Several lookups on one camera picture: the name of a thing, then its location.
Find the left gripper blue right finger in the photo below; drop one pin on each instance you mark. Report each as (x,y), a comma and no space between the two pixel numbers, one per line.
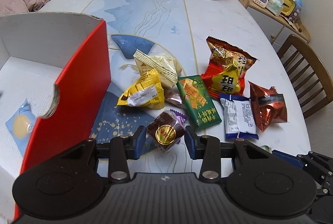
(205,148)

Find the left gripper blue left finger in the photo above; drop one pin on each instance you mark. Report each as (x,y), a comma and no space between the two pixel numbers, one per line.
(121,149)

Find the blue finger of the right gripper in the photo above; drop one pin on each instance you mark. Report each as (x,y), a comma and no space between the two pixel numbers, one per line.
(294,160)

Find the green cracker packet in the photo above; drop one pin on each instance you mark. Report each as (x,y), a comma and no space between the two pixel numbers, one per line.
(198,103)

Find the brown round candy packet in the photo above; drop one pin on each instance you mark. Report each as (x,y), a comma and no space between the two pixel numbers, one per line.
(165,131)

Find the blue and white snack packet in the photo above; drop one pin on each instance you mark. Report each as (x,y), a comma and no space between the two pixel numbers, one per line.
(238,117)

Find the dark red foil packet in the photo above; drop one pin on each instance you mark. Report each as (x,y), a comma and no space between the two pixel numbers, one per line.
(268,106)

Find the yellow triangular snack packet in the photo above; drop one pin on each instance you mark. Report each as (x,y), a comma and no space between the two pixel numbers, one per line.
(146,92)

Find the large red chips bag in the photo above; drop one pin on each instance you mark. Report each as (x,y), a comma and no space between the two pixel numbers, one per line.
(226,69)

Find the cream triangular snack packet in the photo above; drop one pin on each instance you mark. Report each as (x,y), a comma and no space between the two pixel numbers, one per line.
(168,68)

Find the purple candy wrapper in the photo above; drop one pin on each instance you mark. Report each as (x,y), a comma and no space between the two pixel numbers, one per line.
(181,118)

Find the wooden chair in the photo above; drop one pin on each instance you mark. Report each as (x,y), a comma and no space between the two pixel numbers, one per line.
(309,77)

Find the light blue sun packet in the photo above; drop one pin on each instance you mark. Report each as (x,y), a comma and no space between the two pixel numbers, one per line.
(21,125)

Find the red and white cardboard box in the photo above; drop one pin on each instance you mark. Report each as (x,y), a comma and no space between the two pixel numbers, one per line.
(59,62)

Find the wooden side shelf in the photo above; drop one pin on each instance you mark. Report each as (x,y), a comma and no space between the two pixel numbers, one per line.
(275,26)

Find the white digital timer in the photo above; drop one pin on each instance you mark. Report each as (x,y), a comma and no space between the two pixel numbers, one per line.
(261,3)

